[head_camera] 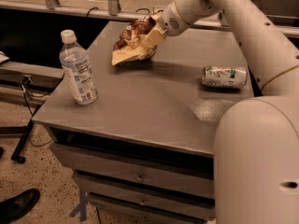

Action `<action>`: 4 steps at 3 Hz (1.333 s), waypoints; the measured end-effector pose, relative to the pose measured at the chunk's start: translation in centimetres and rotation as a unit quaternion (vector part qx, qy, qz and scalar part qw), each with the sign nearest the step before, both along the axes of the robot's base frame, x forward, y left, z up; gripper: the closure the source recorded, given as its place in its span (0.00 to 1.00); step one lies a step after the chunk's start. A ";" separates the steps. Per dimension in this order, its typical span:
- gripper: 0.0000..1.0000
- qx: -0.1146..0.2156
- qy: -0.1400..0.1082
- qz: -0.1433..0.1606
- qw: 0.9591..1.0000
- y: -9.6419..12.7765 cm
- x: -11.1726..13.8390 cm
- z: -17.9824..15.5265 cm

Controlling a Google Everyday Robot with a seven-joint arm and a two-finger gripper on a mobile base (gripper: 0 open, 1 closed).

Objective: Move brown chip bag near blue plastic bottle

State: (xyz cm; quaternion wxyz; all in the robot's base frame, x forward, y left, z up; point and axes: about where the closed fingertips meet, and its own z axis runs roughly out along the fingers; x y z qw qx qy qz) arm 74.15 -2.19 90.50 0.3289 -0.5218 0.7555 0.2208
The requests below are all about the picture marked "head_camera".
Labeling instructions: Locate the grey drawer cabinet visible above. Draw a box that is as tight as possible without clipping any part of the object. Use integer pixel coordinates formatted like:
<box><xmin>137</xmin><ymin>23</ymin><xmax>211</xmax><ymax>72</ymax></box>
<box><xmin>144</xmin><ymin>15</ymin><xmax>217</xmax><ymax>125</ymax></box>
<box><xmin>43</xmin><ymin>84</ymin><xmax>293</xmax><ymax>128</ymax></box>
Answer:
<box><xmin>34</xmin><ymin>21</ymin><xmax>253</xmax><ymax>224</ymax></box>

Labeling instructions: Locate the white green soda can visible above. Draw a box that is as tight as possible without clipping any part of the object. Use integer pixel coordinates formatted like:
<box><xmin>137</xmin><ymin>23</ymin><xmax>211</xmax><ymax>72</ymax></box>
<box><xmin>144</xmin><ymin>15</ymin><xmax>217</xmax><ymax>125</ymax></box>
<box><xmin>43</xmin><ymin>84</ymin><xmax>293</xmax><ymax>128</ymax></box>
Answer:
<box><xmin>202</xmin><ymin>66</ymin><xmax>248</xmax><ymax>90</ymax></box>

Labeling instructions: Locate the brown sea salt chip bag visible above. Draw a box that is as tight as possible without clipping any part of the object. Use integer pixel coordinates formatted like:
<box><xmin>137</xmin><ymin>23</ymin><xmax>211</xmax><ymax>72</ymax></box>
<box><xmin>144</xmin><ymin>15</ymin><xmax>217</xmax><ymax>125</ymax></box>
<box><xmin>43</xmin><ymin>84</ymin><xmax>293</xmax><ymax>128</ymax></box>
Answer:
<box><xmin>111</xmin><ymin>15</ymin><xmax>156</xmax><ymax>65</ymax></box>

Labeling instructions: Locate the black cable on ledge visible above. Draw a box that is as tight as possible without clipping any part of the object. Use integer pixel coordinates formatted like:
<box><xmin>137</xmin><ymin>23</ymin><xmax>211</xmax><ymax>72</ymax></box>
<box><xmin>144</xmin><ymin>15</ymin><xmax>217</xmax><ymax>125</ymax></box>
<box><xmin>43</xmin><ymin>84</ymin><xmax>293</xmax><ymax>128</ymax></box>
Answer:
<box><xmin>76</xmin><ymin>7</ymin><xmax>100</xmax><ymax>39</ymax></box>

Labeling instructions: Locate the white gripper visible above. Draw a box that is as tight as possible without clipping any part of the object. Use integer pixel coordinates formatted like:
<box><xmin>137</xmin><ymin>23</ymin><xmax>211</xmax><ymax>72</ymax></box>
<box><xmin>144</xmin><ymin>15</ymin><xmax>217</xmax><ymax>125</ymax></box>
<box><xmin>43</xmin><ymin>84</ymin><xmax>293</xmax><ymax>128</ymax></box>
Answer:
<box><xmin>138</xmin><ymin>2</ymin><xmax>190</xmax><ymax>60</ymax></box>

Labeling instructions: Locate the clear plastic water bottle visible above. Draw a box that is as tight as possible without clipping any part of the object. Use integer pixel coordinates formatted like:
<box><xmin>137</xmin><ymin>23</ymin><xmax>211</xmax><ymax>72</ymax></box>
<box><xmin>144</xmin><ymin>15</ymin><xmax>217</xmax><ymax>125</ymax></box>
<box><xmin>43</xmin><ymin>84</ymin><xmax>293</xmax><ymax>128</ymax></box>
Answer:
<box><xmin>59</xmin><ymin>30</ymin><xmax>98</xmax><ymax>105</ymax></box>

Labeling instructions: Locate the black stand leg with wheel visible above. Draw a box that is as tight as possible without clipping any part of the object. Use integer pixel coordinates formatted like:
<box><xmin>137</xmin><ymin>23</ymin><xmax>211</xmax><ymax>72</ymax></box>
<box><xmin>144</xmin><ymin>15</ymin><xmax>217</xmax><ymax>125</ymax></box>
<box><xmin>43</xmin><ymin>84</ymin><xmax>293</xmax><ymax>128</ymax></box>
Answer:
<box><xmin>10</xmin><ymin>105</ymin><xmax>43</xmax><ymax>165</ymax></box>

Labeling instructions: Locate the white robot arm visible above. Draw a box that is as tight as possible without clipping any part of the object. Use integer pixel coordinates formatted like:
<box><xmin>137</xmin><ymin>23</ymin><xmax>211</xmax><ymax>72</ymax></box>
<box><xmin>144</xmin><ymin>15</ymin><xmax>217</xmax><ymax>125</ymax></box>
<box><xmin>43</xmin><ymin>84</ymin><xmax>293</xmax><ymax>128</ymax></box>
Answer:
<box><xmin>148</xmin><ymin>0</ymin><xmax>299</xmax><ymax>224</ymax></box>

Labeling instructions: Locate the black leather shoe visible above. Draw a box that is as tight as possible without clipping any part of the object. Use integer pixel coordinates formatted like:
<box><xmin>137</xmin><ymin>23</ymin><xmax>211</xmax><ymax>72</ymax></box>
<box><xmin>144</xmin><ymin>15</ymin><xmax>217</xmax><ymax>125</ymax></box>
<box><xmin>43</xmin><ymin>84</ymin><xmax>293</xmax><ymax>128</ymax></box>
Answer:
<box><xmin>0</xmin><ymin>189</ymin><xmax>40</xmax><ymax>224</ymax></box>

